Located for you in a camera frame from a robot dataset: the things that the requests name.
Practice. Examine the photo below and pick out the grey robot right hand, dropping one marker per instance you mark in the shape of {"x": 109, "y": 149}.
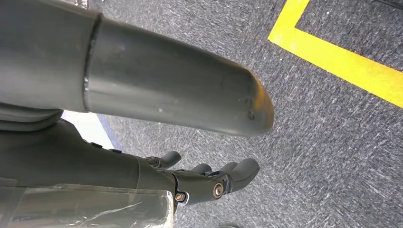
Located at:
{"x": 157, "y": 81}

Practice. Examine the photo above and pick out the white desk leg panel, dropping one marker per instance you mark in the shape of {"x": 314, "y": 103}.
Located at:
{"x": 86, "y": 129}

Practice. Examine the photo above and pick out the yellow floor tape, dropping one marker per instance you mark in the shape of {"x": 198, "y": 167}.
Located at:
{"x": 340, "y": 59}

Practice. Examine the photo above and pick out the clear tape wrapped mount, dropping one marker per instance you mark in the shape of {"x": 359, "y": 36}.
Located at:
{"x": 78, "y": 207}

